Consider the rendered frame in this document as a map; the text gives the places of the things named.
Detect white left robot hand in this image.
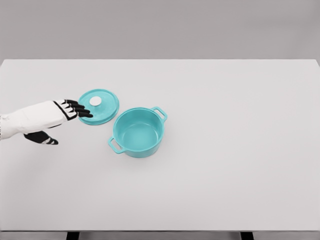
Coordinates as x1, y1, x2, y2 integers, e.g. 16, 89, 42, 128
21, 99, 94, 146

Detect teal pot with two handles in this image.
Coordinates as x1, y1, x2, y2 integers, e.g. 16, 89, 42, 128
107, 106, 168, 159

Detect teal pot lid white knob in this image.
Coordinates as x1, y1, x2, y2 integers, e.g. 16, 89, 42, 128
77, 88, 120, 125

